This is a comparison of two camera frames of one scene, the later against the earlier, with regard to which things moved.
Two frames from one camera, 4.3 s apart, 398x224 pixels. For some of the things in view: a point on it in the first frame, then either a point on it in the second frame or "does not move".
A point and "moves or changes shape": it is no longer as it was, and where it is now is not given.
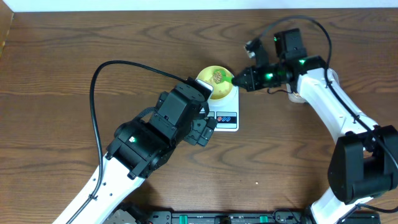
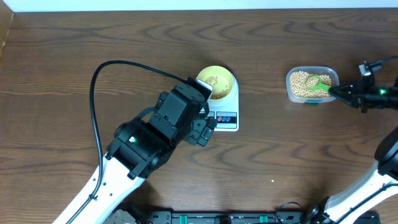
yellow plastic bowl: x=221 y=90 does not move
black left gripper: x=200 y=130 does not move
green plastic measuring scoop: x=219 y=76 moves or changes shape
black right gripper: x=253 y=84 to x=359 y=94
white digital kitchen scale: x=226 y=112 does not move
